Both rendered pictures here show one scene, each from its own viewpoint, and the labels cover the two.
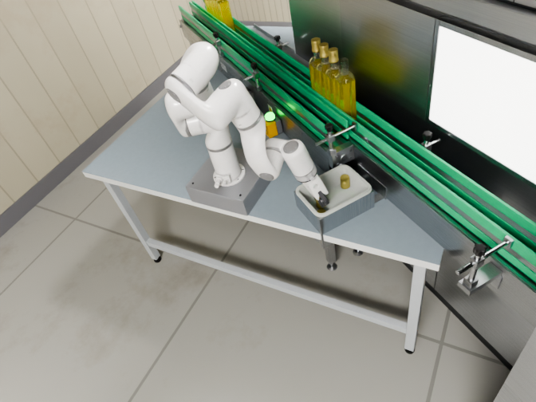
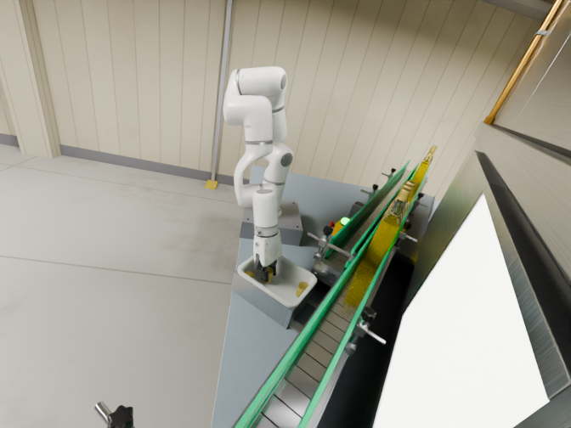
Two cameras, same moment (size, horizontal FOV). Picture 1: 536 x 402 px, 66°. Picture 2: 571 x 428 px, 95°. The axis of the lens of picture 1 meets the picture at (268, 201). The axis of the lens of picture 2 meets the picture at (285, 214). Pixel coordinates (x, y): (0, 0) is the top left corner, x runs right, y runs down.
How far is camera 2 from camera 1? 93 cm
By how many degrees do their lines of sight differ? 37
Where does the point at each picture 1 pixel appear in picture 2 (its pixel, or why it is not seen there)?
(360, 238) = (234, 323)
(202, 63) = (260, 72)
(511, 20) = (553, 184)
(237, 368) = (166, 328)
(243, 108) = (249, 120)
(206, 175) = not seen: hidden behind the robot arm
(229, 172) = not seen: hidden behind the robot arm
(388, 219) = (272, 346)
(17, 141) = not seen: hidden behind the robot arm
